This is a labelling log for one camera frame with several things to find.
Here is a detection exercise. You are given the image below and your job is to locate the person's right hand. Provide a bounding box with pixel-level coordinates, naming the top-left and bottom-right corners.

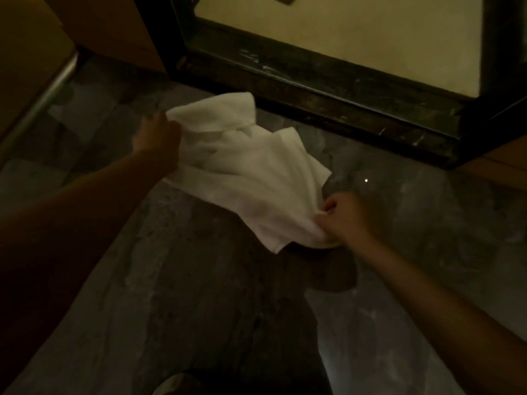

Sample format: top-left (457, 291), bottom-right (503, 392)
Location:
top-left (315, 191), bottom-right (379, 248)

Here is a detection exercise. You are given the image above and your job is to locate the person's left hand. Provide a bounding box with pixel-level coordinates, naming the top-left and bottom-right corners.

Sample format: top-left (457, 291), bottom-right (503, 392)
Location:
top-left (133, 110), bottom-right (183, 168)

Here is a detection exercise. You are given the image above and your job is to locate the white towel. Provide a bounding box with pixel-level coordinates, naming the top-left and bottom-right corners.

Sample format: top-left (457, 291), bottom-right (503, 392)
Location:
top-left (164, 92), bottom-right (341, 255)

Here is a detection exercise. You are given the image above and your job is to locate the person's left forearm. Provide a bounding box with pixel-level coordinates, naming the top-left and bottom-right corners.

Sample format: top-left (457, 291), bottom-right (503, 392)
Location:
top-left (0, 149), bottom-right (173, 381)

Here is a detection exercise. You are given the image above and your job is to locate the person's right forearm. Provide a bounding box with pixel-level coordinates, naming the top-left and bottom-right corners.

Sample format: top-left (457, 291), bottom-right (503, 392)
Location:
top-left (345, 231), bottom-right (527, 395)

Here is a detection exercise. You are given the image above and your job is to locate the dark marble door threshold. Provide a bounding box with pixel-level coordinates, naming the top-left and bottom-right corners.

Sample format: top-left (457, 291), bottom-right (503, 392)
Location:
top-left (177, 18), bottom-right (470, 169)

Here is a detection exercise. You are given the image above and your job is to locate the person's shoe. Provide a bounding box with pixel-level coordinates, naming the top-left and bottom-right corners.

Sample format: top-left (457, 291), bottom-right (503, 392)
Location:
top-left (152, 372), bottom-right (198, 395)

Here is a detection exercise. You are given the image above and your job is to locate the wooden door with metal bar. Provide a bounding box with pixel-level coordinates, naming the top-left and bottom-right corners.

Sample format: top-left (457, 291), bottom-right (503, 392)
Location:
top-left (0, 0), bottom-right (81, 161)

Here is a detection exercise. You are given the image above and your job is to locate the dark door frame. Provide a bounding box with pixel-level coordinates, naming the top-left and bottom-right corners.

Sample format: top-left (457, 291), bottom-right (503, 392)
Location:
top-left (453, 0), bottom-right (527, 169)

